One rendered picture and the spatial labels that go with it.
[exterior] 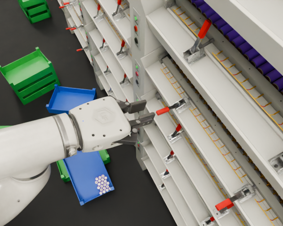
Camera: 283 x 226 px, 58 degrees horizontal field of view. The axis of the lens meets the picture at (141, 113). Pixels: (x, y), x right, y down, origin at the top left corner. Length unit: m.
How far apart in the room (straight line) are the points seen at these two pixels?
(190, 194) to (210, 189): 0.20
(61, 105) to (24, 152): 1.46
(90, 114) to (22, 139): 0.13
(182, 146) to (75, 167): 0.86
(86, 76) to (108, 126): 1.56
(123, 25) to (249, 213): 0.69
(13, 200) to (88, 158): 1.07
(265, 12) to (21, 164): 0.43
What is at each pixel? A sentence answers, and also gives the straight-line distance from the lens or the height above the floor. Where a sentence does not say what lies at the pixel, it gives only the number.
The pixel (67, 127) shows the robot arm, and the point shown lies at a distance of 0.47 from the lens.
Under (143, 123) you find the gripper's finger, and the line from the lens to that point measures 0.54.
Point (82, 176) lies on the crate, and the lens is 1.57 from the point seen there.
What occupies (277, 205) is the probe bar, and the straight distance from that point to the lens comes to 0.63.
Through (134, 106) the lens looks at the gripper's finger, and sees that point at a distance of 0.56.
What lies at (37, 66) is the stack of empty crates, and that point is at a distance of 1.99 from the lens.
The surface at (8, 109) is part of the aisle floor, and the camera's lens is 2.04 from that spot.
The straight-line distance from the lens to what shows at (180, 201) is 1.20.
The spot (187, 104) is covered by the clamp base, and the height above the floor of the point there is 0.94.
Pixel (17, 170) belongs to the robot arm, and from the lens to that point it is 0.48.
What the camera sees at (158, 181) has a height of 0.17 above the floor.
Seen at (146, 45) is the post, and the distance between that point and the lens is 0.74.
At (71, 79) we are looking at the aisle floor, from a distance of 2.05.
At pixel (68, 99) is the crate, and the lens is 1.93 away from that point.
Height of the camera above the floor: 1.51
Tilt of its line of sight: 57 degrees down
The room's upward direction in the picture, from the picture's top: straight up
